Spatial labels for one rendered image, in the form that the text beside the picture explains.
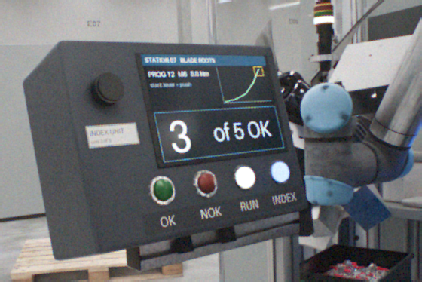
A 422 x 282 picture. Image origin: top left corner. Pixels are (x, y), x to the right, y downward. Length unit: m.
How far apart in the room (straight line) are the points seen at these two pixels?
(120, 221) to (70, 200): 0.05
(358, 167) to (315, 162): 0.07
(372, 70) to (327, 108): 0.84
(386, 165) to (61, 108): 0.63
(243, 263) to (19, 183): 4.22
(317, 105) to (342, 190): 0.14
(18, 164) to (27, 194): 0.37
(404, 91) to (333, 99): 0.13
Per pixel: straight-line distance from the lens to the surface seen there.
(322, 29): 1.31
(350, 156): 0.89
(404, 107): 0.93
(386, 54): 1.70
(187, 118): 0.52
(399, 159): 0.98
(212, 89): 0.55
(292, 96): 1.30
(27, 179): 6.52
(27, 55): 6.54
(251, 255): 2.65
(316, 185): 0.88
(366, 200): 1.26
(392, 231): 2.11
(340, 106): 0.85
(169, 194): 0.48
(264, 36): 1.60
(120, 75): 0.50
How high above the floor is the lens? 1.19
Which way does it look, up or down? 7 degrees down
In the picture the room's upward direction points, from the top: 3 degrees counter-clockwise
